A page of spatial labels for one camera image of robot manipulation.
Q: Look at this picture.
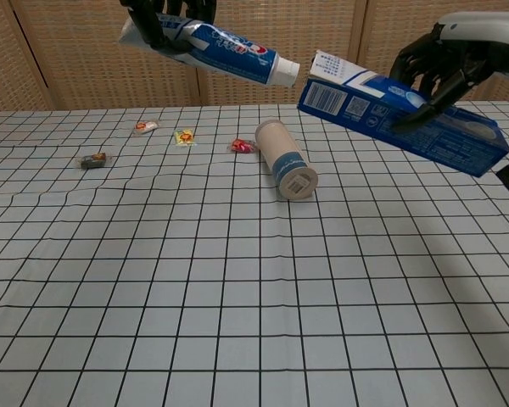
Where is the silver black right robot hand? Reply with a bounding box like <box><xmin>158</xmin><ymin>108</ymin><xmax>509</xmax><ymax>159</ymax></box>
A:
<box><xmin>388</xmin><ymin>11</ymin><xmax>509</xmax><ymax>132</ymax></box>

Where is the dark wrapped candy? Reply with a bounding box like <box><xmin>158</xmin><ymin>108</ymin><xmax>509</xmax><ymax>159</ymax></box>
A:
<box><xmin>76</xmin><ymin>151</ymin><xmax>113</xmax><ymax>170</ymax></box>

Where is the blue white toothpaste box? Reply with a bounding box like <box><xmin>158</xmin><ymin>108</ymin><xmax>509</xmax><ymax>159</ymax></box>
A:
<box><xmin>296</xmin><ymin>49</ymin><xmax>509</xmax><ymax>177</ymax></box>

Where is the white orange wrapped candy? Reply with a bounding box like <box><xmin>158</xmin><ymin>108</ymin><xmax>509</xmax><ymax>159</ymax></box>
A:
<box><xmin>134</xmin><ymin>120</ymin><xmax>161</xmax><ymax>136</ymax></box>

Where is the woven bamboo folding screen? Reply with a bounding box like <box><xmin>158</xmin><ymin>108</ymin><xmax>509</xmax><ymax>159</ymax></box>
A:
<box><xmin>0</xmin><ymin>0</ymin><xmax>509</xmax><ymax>122</ymax></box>

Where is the yellow wrapped candy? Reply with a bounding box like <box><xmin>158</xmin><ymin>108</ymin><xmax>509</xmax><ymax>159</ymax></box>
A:
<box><xmin>172</xmin><ymin>129</ymin><xmax>199</xmax><ymax>149</ymax></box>

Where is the blue white toothpaste tube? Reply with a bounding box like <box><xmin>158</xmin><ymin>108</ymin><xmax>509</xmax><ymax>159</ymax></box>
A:
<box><xmin>118</xmin><ymin>11</ymin><xmax>301</xmax><ymax>88</ymax></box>

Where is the red wrapped candy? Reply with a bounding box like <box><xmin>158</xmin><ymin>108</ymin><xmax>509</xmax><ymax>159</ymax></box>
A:
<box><xmin>227</xmin><ymin>137</ymin><xmax>255</xmax><ymax>154</ymax></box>

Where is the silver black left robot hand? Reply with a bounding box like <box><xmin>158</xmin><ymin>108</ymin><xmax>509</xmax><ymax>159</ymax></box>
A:
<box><xmin>119</xmin><ymin>0</ymin><xmax>218</xmax><ymax>60</ymax></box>

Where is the light blue checkered tablecloth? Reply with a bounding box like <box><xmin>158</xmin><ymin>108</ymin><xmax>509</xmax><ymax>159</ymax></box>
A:
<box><xmin>0</xmin><ymin>100</ymin><xmax>509</xmax><ymax>407</ymax></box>

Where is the beige canister with blue band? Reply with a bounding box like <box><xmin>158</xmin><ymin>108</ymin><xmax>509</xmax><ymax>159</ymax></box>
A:
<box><xmin>254</xmin><ymin>120</ymin><xmax>319</xmax><ymax>201</ymax></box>

